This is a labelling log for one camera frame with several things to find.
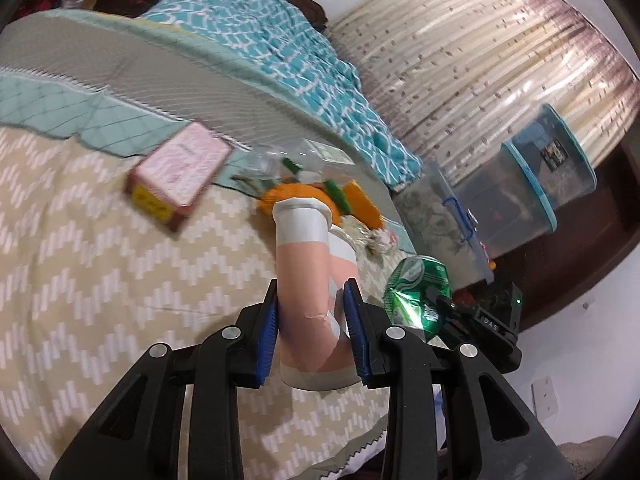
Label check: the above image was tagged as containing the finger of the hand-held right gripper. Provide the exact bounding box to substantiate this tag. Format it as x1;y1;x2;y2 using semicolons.
434;295;478;319

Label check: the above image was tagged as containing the crushed green can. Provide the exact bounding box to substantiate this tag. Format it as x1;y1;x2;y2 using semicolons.
382;256;454;337

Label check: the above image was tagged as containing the teal patterned quilt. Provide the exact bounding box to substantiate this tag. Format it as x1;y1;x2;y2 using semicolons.
141;0;424;192

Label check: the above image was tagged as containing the pink cardboard box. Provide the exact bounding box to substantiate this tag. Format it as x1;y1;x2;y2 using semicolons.
125;121;236;234

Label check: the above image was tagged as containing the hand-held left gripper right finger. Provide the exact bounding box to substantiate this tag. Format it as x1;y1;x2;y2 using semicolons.
342;277;576;480

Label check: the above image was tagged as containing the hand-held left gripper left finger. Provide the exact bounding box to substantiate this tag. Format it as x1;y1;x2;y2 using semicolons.
50;279;281;480

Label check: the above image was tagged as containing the dark wooden wardrobe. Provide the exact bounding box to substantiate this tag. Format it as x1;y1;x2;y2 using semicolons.
467;149;640;333

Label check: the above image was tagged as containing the pink and white paper cup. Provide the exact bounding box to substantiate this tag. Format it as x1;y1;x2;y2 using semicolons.
272;198;352;391
327;226;364;386

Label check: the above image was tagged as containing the white wall socket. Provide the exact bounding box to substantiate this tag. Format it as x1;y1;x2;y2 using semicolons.
530;375;559;419

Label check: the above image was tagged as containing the clear storage box blue handle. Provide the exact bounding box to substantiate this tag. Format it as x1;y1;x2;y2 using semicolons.
394;160;497;292

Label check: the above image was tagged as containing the beige patterned curtain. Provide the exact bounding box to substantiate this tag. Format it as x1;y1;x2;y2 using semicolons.
324;0;640;177

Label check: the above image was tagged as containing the clear plastic packaging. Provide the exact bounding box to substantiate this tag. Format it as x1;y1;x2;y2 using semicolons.
232;138;356;187

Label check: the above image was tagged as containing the clear bin teal rim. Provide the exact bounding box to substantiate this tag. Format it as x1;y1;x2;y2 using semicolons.
512;104;599;211
451;141;559;257

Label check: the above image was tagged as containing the white tissue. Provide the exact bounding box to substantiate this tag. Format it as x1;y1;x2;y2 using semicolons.
356;226;399;257

